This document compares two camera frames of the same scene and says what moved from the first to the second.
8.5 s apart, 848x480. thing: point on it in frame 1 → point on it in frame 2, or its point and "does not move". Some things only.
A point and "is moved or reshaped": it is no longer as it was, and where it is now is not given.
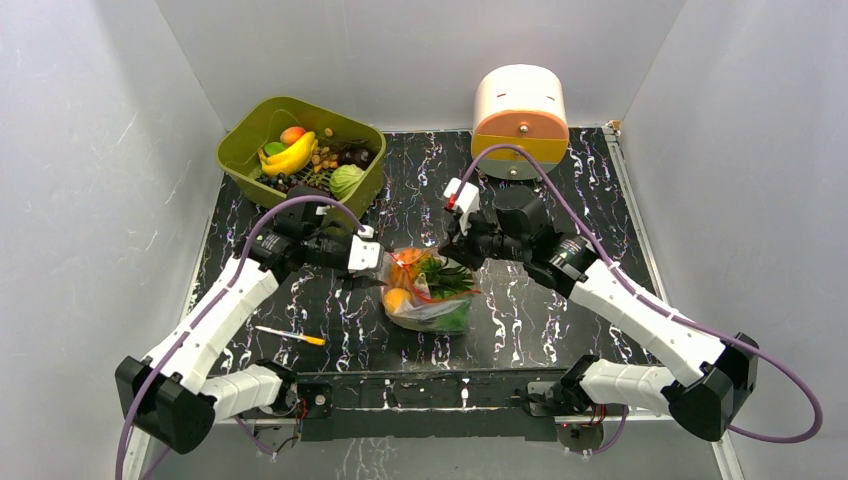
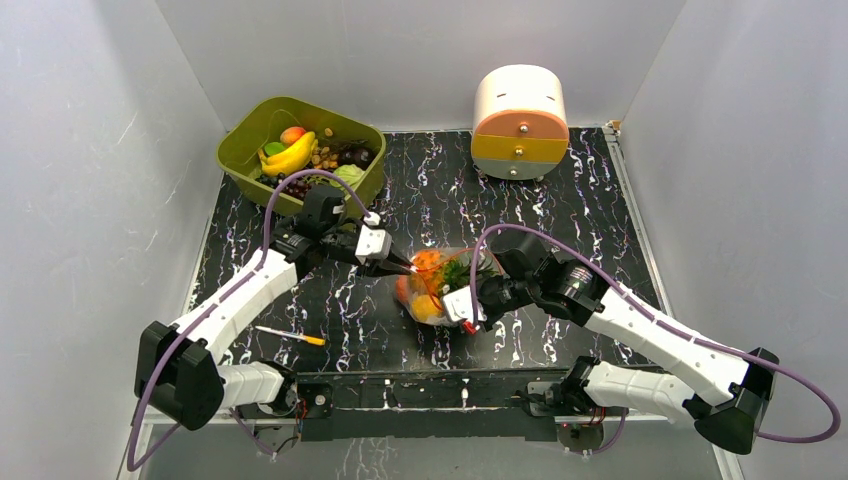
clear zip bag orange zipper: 424,290 is moved or reshaped
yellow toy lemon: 394,297 → 424,308
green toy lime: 273,148 does not move
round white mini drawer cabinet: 523,105 does not move
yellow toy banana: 293,159 does not move
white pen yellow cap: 306,338 does not move
